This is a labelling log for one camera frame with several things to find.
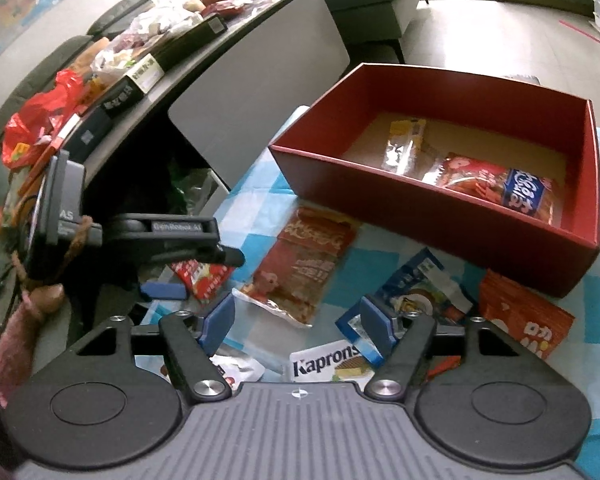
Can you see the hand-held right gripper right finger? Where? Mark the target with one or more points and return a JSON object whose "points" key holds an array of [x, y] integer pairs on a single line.
{"points": [[375, 326]]}

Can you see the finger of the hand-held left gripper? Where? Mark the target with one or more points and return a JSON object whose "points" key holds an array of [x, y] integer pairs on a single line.
{"points": [[165, 291], [230, 256]]}

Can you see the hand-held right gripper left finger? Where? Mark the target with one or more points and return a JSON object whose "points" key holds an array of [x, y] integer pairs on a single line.
{"points": [[220, 321]]}

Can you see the red strawberry snack packet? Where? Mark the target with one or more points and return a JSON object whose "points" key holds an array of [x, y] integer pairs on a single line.
{"points": [[207, 280]]}

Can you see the red cardboard box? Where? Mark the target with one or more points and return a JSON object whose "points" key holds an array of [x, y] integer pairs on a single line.
{"points": [[430, 230]]}

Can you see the person's left forearm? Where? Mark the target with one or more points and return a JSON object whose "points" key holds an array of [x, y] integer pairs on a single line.
{"points": [[15, 345]]}

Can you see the small white and red packet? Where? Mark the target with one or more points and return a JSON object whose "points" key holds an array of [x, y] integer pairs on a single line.
{"points": [[240, 372]]}

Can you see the blue and white snack packet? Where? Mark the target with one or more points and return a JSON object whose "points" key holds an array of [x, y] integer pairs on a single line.
{"points": [[420, 290]]}

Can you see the white wafer packet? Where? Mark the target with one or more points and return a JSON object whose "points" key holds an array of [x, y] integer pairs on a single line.
{"points": [[320, 362]]}

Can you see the long red snack packet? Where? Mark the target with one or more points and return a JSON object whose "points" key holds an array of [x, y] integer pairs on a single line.
{"points": [[300, 260]]}

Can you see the black box white label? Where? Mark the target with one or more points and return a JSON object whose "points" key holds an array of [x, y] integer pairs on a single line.
{"points": [[130, 87], [87, 132], [190, 37]]}

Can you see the green plastic bag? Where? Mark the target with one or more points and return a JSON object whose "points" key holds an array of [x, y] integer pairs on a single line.
{"points": [[192, 185]]}

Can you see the red plastic bag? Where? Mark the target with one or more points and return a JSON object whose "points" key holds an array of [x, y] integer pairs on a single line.
{"points": [[35, 115]]}

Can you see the dark green sofa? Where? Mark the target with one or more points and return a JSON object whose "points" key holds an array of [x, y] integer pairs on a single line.
{"points": [[35, 70]]}

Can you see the orange snack packet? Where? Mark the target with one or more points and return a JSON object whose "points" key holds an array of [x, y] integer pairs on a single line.
{"points": [[520, 317]]}

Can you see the red packet with blue label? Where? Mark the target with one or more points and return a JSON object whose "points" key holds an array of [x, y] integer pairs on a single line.
{"points": [[475, 180]]}

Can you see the dark coffee table grey panels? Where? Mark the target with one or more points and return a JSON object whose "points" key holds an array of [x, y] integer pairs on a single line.
{"points": [[260, 75]]}

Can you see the yellow snack packet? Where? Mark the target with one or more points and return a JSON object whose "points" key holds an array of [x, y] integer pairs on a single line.
{"points": [[405, 135]]}

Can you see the white plastic bag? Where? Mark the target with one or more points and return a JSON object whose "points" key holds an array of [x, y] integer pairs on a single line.
{"points": [[167, 7]]}

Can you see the red foil bag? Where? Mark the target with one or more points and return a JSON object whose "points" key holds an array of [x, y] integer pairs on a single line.
{"points": [[225, 8]]}

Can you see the grey sofa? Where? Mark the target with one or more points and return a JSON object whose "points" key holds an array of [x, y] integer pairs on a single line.
{"points": [[380, 5]]}

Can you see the pink stick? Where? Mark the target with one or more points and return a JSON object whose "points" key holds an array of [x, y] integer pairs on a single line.
{"points": [[587, 35]]}

